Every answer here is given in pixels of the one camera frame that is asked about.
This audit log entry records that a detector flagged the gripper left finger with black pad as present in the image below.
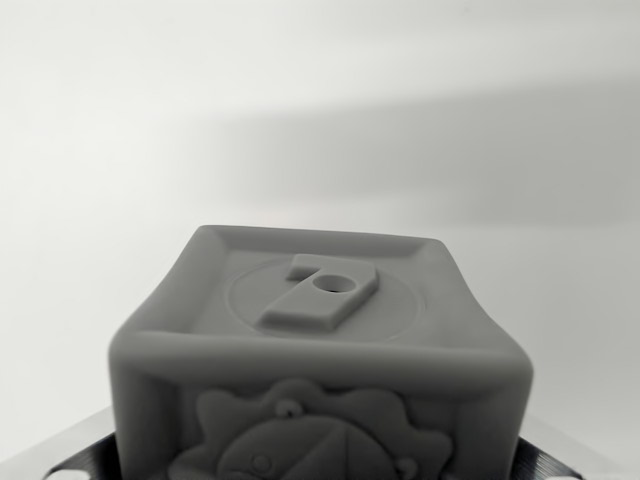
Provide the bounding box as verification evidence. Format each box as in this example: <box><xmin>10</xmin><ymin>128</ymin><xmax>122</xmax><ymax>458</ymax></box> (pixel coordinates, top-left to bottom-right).
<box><xmin>0</xmin><ymin>405</ymin><xmax>122</xmax><ymax>480</ymax></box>

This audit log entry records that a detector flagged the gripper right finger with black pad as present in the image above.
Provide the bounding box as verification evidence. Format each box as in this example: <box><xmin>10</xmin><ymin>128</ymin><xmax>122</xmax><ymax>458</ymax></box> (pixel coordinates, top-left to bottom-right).
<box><xmin>509</xmin><ymin>414</ymin><xmax>640</xmax><ymax>480</ymax></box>

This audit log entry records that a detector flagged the grey embossed toy cube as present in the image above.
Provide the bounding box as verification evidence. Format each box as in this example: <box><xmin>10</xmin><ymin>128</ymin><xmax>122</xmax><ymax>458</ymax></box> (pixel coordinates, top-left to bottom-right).
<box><xmin>107</xmin><ymin>223</ymin><xmax>534</xmax><ymax>480</ymax></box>

